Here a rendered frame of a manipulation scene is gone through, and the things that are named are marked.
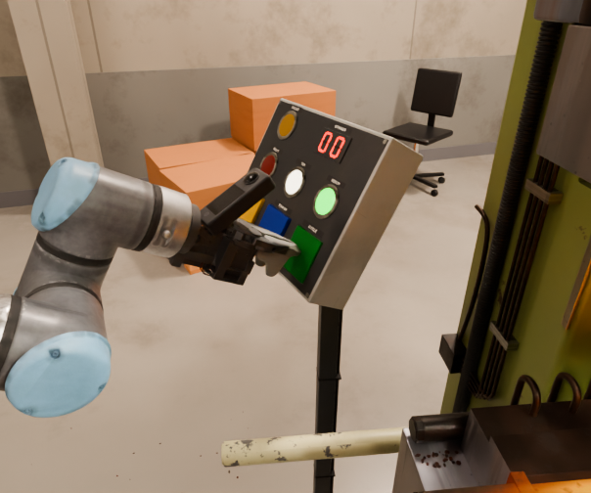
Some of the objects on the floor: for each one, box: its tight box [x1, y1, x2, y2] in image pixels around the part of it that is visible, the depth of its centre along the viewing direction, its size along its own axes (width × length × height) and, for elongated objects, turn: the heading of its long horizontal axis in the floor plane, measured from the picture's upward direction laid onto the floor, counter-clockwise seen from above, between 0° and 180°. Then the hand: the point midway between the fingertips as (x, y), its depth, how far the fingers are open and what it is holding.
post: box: [313, 305, 340, 493], centre depth 112 cm, size 4×4×108 cm
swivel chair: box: [383, 67, 462, 197], centre depth 360 cm, size 55×55×87 cm
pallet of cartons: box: [144, 81, 336, 275], centre depth 302 cm, size 145×110×81 cm
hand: (295, 246), depth 75 cm, fingers closed
